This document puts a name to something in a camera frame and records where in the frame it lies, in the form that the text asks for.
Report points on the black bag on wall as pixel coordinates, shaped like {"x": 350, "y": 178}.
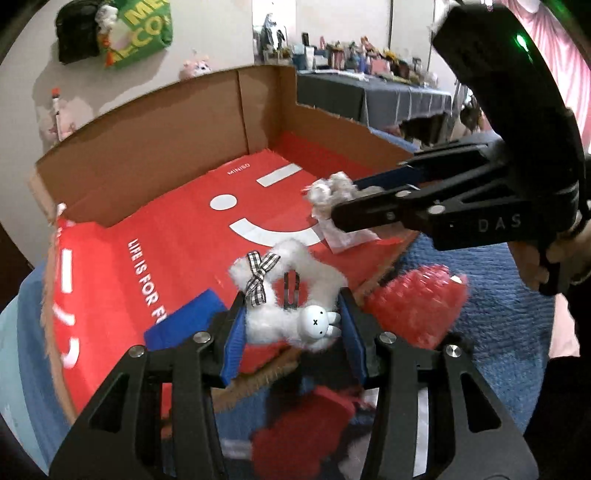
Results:
{"x": 77, "y": 31}

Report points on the dark cloth covered table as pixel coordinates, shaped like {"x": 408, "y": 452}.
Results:
{"x": 420, "y": 112}

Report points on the white bunny plush clip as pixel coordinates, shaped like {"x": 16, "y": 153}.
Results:
{"x": 290, "y": 296}

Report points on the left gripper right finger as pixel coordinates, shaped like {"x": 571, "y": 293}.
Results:
{"x": 470, "y": 433}

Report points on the white sachet packet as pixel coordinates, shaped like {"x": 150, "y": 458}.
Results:
{"x": 339, "y": 241}

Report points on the pink plush wall toy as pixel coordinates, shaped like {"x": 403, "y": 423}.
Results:
{"x": 194, "y": 67}

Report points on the person's right hand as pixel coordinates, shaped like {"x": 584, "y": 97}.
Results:
{"x": 571, "y": 254}

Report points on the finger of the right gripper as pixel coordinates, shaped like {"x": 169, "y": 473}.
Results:
{"x": 409, "y": 174}
{"x": 392, "y": 210}

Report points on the blue knitted blanket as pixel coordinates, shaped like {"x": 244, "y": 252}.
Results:
{"x": 509, "y": 325}

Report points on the green tote bag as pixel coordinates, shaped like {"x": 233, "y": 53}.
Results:
{"x": 129, "y": 31}

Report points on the red cardboard box tray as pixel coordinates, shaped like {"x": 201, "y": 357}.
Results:
{"x": 152, "y": 202}

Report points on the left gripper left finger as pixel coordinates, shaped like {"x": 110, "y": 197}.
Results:
{"x": 118, "y": 434}

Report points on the red plush mushroom toy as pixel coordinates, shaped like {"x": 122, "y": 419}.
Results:
{"x": 420, "y": 307}

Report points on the pale pink plush with stick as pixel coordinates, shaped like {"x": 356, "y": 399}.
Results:
{"x": 57, "y": 123}

